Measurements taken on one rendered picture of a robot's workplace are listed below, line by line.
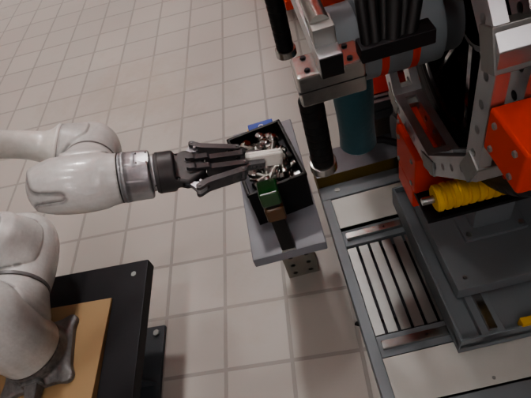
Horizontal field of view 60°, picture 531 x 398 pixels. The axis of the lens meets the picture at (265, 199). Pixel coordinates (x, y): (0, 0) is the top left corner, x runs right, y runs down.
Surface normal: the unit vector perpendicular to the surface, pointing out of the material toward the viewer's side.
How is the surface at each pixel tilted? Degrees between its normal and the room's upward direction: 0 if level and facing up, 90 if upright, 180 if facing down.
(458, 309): 0
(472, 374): 0
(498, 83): 90
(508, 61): 90
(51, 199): 68
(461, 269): 0
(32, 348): 89
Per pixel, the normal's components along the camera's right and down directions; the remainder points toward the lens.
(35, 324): 0.97, -0.22
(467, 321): -0.23, -0.61
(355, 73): 0.15, 0.75
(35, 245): 0.88, -0.37
